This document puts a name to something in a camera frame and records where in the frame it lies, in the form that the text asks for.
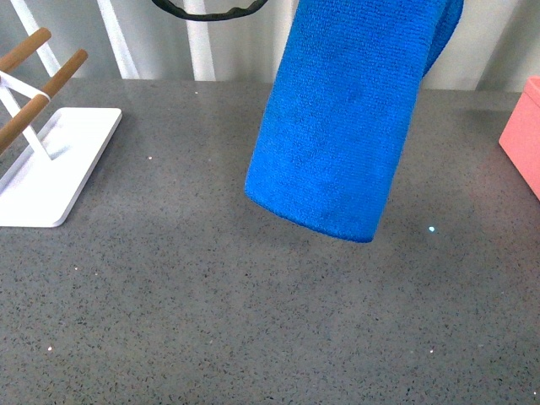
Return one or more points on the blue microfiber cloth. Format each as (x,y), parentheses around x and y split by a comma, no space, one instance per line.
(338,115)

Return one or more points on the white wooden-bar towel rack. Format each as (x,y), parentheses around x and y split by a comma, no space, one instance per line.
(41,186)

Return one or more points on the pink plastic bin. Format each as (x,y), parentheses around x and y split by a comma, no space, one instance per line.
(520,138)

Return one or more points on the white pleated curtain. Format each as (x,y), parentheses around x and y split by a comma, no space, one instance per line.
(495,45)

